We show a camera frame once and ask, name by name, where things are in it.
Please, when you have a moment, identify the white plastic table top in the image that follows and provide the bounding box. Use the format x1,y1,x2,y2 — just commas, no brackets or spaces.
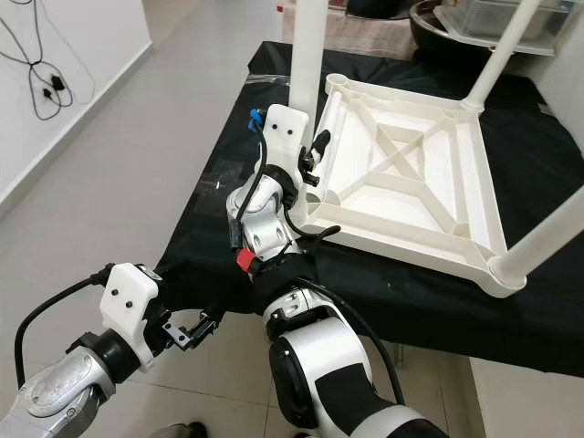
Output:
299,73,528,299

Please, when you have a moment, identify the clear tape patch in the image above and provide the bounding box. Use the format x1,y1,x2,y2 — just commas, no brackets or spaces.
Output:
192,160,243,206

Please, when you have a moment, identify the grey robot left leg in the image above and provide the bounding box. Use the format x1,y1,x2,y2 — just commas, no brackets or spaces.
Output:
146,422,209,438

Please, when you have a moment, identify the beige covered bench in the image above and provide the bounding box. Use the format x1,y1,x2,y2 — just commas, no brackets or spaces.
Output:
278,5,416,60

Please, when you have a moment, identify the black wok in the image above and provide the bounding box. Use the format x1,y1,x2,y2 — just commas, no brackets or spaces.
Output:
409,0,558,65

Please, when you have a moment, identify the clear plastic storage box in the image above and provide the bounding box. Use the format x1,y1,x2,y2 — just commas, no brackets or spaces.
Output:
433,0,576,56

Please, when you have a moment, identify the black tablecloth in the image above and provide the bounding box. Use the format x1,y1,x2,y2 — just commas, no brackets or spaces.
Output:
153,41,584,377

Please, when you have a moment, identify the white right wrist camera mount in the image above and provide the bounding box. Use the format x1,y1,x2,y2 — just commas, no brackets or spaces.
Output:
260,103,313,188

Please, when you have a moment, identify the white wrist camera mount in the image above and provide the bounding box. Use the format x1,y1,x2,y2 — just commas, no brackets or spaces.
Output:
100,263,167,370
260,103,313,188

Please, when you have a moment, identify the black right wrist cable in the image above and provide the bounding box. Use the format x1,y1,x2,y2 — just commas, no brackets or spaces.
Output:
231,108,343,256

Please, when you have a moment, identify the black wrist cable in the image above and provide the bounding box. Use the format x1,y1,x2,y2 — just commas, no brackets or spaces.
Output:
14,266,115,389
231,108,343,256

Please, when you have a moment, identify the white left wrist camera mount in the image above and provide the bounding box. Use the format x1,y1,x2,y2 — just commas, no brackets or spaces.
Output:
100,263,167,370

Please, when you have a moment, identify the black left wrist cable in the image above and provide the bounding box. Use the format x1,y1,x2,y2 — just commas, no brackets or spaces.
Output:
14,266,115,389

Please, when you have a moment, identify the black wall cable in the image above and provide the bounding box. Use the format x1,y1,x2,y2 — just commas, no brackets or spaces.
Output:
0,0,97,121

